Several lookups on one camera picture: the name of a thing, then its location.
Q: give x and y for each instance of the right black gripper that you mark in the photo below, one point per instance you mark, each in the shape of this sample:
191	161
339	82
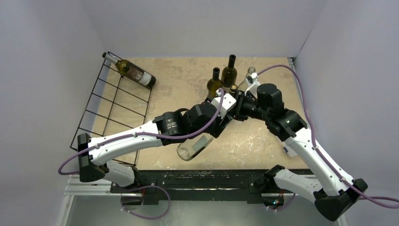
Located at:
238	101

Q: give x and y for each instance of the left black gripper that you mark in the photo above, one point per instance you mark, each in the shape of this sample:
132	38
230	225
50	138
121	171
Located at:
220	124

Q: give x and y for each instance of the clear wine bottle dark label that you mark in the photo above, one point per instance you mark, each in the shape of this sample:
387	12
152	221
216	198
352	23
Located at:
190	148

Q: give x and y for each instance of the dark green labelled wine bottle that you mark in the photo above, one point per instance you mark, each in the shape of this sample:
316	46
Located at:
131	71

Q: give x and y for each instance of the square clear liquor bottle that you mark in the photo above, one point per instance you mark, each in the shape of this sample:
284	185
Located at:
233	89

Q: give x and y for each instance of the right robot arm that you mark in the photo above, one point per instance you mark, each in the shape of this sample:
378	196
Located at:
334	190

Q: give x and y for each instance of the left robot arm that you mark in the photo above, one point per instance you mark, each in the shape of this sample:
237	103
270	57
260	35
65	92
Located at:
193	129

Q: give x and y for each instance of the clear bottle back right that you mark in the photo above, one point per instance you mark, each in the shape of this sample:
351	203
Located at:
247	81

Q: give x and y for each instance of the dark green bottle back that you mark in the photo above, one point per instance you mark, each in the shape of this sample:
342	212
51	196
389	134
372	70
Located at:
229	73

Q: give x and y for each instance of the dark green bottle front left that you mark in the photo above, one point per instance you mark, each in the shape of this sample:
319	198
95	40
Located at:
214	83

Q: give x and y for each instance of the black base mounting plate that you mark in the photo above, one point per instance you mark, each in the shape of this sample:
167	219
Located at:
250	186

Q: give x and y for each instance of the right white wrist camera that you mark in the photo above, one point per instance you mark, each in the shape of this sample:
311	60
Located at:
253	83

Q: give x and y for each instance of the black wire wine rack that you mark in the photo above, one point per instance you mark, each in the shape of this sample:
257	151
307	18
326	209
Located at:
115	104

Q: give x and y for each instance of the aluminium frame rail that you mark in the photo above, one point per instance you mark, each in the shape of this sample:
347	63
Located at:
93	204

